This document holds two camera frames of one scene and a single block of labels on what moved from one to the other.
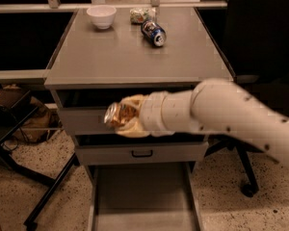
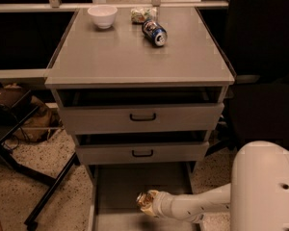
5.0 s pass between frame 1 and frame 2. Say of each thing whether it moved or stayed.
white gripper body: moved
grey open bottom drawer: stayed
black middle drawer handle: stayed
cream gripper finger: moved
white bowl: stayed
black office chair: stayed
